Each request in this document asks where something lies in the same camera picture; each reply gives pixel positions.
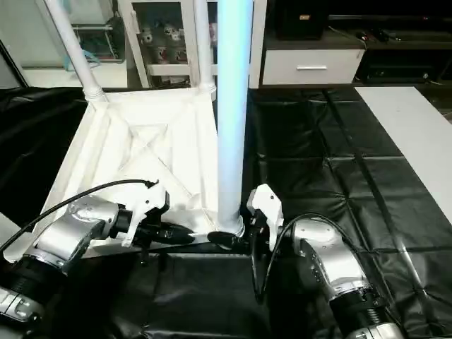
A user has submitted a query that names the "white drawer unit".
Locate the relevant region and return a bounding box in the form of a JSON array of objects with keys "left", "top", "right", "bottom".
[{"left": 261, "top": 47, "right": 367, "bottom": 86}]

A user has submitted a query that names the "glass tank metal frame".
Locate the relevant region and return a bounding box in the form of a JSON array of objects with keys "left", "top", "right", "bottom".
[{"left": 72, "top": 23, "right": 127, "bottom": 67}]

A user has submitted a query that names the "white plastic table leg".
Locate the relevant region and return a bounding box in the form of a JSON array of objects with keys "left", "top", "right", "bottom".
[
  {"left": 192, "top": 0, "right": 217, "bottom": 95},
  {"left": 215, "top": 0, "right": 255, "bottom": 237},
  {"left": 42, "top": 0, "right": 107, "bottom": 104},
  {"left": 0, "top": 211, "right": 22, "bottom": 250}
]

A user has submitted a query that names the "black box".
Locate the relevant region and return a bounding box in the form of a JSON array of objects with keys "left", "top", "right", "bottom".
[{"left": 275, "top": 6, "right": 328, "bottom": 40}]

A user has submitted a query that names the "black shiny table mat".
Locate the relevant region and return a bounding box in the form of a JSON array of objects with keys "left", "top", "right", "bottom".
[{"left": 0, "top": 84, "right": 452, "bottom": 339}]

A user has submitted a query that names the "white side table board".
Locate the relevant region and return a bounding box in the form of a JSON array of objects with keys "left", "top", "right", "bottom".
[{"left": 355, "top": 86, "right": 452, "bottom": 211}]

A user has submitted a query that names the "white plastic table top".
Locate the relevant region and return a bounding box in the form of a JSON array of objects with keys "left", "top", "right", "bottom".
[{"left": 3, "top": 88, "right": 249, "bottom": 264}]

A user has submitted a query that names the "white glass door cabinet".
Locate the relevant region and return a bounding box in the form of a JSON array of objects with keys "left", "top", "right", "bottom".
[{"left": 116, "top": 0, "right": 268, "bottom": 89}]

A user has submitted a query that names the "light blue plastic stool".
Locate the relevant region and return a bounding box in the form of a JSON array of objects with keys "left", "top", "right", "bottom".
[{"left": 65, "top": 49, "right": 102, "bottom": 72}]

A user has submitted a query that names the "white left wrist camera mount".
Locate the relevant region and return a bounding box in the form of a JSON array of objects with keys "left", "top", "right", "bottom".
[{"left": 121, "top": 189, "right": 171, "bottom": 248}]

